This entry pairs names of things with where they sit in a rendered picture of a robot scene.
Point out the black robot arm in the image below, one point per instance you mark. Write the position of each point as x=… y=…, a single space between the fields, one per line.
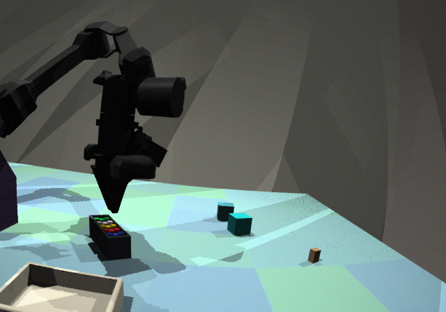
x=136 y=87

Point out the beige square tray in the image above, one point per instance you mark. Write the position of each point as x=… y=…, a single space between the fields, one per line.
x=42 y=288

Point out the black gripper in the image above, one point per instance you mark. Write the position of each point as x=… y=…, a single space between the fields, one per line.
x=115 y=166

